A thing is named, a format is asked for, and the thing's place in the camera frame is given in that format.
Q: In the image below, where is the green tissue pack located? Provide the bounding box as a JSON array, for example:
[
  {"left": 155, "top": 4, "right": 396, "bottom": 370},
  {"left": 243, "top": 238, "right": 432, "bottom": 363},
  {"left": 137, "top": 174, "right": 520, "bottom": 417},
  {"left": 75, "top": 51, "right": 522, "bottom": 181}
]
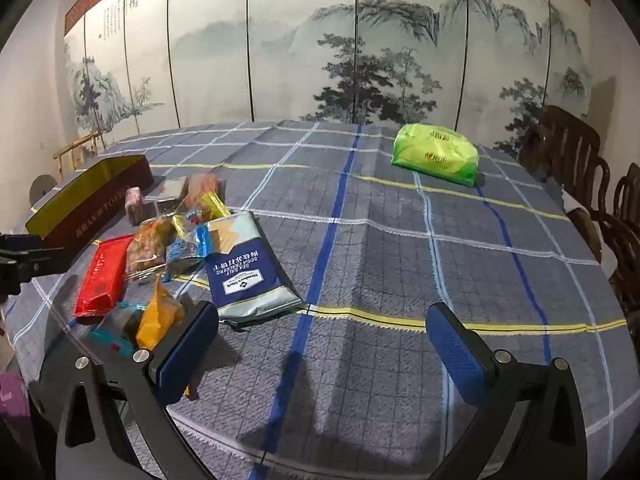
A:
[{"left": 391, "top": 123, "right": 480, "bottom": 187}]

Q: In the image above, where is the pink cloth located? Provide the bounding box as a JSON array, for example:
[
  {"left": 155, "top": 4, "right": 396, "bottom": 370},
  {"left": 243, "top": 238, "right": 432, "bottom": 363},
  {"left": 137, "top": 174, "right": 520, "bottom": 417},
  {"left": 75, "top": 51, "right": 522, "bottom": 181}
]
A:
[{"left": 0, "top": 370, "right": 31, "bottom": 418}]

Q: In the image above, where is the silver snack packet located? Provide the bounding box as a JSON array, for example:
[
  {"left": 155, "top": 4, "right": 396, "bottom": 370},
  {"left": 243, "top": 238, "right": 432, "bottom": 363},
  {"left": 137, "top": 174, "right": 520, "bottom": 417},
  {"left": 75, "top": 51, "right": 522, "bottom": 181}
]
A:
[{"left": 157, "top": 177, "right": 188, "bottom": 211}]

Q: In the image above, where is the dark red tin box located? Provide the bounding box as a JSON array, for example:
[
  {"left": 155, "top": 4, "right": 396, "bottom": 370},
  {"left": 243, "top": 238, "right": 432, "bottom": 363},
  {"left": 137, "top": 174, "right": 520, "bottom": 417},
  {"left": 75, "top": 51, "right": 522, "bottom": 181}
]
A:
[{"left": 24, "top": 154, "right": 155, "bottom": 255}]

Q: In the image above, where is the red snack packet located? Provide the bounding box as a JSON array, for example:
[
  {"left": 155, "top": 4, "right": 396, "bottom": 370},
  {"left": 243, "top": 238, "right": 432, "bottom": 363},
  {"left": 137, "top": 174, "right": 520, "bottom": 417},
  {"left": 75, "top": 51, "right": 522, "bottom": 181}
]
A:
[{"left": 74, "top": 234, "right": 136, "bottom": 318}]

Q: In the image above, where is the yellow snack packet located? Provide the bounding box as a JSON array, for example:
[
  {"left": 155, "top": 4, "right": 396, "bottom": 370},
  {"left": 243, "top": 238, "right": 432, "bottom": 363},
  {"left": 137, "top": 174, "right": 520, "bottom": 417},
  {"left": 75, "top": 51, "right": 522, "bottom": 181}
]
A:
[{"left": 200, "top": 192, "right": 233, "bottom": 221}]

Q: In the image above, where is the small blue snack packet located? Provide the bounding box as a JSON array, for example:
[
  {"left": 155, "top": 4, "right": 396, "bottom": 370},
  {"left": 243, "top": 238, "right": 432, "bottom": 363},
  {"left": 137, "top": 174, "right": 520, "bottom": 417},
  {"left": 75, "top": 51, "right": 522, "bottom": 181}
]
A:
[{"left": 164, "top": 227, "right": 208, "bottom": 283}]

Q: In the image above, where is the light wooden stool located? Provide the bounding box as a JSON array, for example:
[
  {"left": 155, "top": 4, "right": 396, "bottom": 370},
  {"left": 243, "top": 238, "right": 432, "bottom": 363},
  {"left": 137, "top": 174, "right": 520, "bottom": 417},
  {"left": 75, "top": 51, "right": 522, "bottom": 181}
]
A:
[{"left": 52, "top": 130, "right": 103, "bottom": 181}]

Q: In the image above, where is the dark wooden chair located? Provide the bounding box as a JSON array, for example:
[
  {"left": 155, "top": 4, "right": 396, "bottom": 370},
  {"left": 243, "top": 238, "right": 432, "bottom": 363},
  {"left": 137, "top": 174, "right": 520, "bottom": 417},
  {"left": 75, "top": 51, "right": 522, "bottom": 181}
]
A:
[
  {"left": 520, "top": 105, "right": 611, "bottom": 261},
  {"left": 597, "top": 162, "right": 640, "bottom": 311}
]

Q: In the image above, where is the teal snack packet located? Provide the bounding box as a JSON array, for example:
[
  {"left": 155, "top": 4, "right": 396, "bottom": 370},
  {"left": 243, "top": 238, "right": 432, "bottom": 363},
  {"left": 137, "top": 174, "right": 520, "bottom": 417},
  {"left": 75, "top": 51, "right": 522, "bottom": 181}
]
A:
[{"left": 89, "top": 301, "right": 146, "bottom": 358}]

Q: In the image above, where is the pink white snack packet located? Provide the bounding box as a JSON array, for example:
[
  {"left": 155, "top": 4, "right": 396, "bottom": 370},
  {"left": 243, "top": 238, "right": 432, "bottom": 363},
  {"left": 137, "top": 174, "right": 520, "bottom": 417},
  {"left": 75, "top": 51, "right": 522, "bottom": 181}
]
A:
[{"left": 126, "top": 187, "right": 147, "bottom": 226}]

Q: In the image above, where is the landscape painted folding screen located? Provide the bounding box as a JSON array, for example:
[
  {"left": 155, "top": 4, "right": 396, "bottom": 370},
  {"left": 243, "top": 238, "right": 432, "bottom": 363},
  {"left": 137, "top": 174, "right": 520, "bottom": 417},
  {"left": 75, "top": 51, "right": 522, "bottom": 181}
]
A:
[{"left": 64, "top": 0, "right": 618, "bottom": 161}]

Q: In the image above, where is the orange brown snack packet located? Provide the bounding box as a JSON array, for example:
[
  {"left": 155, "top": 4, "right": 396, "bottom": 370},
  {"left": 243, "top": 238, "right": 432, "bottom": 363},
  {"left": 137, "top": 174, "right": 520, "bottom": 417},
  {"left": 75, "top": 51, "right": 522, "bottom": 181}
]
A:
[{"left": 182, "top": 174, "right": 221, "bottom": 211}]

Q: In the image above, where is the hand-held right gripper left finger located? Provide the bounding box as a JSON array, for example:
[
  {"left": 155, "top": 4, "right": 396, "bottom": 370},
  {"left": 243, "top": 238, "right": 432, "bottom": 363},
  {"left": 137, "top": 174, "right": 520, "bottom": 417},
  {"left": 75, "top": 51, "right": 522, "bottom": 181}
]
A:
[{"left": 55, "top": 301, "right": 221, "bottom": 480}]

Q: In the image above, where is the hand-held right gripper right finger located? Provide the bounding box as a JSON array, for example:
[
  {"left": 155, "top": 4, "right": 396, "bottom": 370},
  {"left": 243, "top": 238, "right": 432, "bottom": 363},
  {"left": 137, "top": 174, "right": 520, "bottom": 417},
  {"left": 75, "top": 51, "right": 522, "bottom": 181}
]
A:
[{"left": 425, "top": 302, "right": 588, "bottom": 480}]

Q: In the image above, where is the clear peanut snack bag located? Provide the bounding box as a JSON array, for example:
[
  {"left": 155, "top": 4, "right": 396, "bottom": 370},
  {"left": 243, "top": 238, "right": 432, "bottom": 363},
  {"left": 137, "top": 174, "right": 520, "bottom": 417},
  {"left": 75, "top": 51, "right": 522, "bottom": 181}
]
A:
[{"left": 125, "top": 217, "right": 173, "bottom": 281}]

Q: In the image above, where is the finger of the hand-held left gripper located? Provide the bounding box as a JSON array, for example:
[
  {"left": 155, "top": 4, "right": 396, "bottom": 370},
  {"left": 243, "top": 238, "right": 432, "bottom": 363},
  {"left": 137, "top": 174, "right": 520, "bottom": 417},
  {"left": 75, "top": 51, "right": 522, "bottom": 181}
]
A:
[{"left": 0, "top": 232, "right": 68, "bottom": 296}]

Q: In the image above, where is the blue plaid tablecloth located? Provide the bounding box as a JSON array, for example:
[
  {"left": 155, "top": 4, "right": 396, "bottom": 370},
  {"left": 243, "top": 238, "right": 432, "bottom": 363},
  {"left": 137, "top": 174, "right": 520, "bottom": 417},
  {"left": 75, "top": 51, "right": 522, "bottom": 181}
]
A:
[{"left": 0, "top": 120, "right": 633, "bottom": 480}]

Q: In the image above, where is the blue silver cracker packet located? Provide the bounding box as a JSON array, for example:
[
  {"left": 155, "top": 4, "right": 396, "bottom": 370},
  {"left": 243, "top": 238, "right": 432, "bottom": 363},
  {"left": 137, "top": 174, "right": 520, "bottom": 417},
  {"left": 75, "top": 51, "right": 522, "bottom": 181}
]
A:
[{"left": 204, "top": 210, "right": 304, "bottom": 325}]

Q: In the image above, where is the gold snack packet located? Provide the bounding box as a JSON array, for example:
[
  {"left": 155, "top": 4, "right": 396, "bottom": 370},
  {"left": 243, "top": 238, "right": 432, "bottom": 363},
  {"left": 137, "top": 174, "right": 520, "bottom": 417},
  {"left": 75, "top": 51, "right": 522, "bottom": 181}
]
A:
[{"left": 171, "top": 213, "right": 200, "bottom": 241}]

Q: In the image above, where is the round grey millstone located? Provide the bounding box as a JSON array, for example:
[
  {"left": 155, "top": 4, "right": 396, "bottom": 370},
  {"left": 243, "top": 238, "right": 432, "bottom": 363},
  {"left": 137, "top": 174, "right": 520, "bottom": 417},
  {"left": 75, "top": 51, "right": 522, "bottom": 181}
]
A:
[{"left": 29, "top": 174, "right": 57, "bottom": 206}]

